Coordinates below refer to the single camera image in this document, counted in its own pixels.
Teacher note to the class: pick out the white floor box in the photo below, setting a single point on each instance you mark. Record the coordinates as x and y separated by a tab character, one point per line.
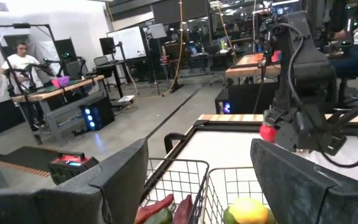
126	99

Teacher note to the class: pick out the black cabinet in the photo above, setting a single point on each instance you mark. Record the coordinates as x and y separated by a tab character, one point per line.
253	98

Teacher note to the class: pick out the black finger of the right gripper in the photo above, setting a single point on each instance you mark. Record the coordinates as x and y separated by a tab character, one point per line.
277	116
287	137

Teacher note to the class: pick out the black tube camera frame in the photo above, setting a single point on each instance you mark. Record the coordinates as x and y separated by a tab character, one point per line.
21	25

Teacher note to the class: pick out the black computer tower purple light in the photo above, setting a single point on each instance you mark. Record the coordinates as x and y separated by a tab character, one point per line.
224	107

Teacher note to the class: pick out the black desk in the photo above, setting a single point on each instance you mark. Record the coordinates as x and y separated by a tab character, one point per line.
110	63

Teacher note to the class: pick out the green lime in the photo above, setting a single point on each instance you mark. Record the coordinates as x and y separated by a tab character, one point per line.
228	217

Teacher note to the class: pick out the black floor mat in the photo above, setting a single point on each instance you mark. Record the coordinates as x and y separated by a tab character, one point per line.
26	158

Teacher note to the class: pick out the red tomato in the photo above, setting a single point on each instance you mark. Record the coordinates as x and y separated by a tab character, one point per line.
267	133

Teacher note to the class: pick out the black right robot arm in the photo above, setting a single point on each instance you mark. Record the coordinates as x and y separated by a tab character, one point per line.
312	68

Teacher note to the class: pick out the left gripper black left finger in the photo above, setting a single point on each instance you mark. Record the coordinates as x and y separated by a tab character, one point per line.
73	202

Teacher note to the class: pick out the black upright panel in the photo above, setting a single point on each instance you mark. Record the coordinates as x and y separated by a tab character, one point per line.
65	48

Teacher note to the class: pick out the background black robot arm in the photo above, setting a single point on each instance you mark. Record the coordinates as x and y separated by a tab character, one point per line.
30	67
64	57

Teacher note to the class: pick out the whiteboard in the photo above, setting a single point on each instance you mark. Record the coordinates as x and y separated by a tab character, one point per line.
129	42

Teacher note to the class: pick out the wooden top workbench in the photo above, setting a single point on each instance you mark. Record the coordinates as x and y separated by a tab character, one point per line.
51	123

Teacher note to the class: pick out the dark green vegetable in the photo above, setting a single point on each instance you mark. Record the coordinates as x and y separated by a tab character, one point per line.
162	217

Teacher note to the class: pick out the green bottle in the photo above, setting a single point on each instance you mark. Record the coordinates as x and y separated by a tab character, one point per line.
222	45

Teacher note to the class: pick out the grey office chair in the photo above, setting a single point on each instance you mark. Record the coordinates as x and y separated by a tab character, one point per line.
75	68

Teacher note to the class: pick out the long red pepper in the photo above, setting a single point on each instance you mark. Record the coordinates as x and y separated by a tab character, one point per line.
154	208

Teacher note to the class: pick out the black table border rail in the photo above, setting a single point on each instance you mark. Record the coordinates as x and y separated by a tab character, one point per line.
228	127

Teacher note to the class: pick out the wooden top table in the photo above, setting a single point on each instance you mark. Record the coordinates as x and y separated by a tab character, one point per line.
247	71

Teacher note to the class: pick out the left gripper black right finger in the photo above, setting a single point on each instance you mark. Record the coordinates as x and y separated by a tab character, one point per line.
306	199

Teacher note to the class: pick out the grey music stand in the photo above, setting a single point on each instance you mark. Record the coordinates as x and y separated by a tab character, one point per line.
157	30

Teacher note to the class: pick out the red and black case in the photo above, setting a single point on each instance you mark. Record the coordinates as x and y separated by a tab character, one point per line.
70	169

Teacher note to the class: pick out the black computer tower blue lights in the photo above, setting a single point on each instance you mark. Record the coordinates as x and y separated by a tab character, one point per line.
99	112

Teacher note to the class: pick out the reddish brown sweet potato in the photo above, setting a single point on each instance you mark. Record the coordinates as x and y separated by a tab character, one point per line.
183	211

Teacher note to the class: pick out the black monitor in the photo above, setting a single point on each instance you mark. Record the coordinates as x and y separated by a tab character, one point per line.
107	46

